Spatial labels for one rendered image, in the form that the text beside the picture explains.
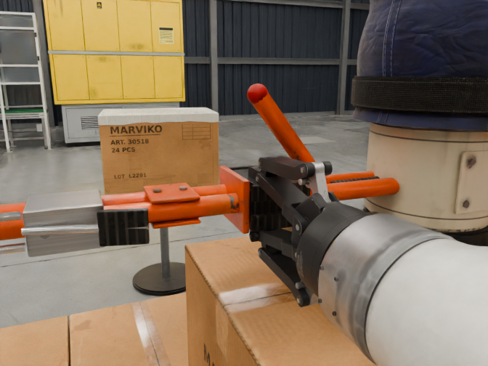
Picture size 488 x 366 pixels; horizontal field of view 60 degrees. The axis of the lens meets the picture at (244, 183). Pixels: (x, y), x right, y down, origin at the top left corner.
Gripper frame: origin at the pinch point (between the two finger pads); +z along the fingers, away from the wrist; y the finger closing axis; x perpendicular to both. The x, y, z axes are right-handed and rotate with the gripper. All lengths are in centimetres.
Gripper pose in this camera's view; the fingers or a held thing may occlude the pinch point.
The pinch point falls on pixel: (253, 196)
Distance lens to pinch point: 49.0
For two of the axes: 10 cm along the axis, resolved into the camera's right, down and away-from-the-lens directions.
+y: 0.0, 9.7, 2.5
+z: -3.8, -2.3, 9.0
